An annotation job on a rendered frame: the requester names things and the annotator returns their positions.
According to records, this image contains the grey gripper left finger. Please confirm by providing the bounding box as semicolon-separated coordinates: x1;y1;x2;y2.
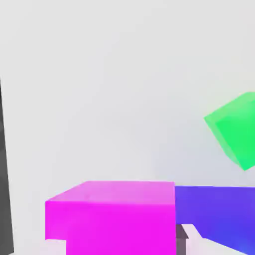
39;239;67;255

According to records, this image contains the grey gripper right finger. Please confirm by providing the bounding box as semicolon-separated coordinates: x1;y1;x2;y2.
176;223;248;255

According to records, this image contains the small magenta cube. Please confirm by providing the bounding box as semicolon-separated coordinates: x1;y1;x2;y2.
44;180;177;255

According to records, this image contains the small green cube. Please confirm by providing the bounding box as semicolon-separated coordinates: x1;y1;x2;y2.
203;91;255;172

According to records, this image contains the large purple box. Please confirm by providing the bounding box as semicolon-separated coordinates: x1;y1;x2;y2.
174;185;255;255

